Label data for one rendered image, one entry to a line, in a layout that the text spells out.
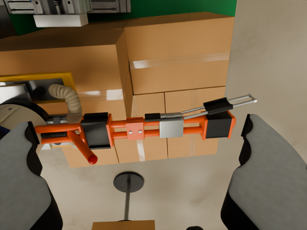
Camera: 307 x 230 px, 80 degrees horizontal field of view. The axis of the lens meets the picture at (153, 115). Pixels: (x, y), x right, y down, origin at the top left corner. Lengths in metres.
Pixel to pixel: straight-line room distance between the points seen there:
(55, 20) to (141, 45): 0.54
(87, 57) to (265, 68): 1.67
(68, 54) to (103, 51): 0.12
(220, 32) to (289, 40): 1.01
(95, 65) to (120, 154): 0.92
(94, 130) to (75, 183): 2.24
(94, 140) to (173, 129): 0.23
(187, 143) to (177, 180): 1.23
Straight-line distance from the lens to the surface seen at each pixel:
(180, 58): 1.14
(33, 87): 0.69
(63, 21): 0.68
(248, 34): 1.87
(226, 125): 0.57
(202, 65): 1.19
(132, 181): 2.57
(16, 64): 0.84
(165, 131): 0.54
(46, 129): 0.60
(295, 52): 2.15
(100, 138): 0.56
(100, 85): 0.76
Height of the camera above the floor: 1.63
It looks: 58 degrees down
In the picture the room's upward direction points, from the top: 174 degrees clockwise
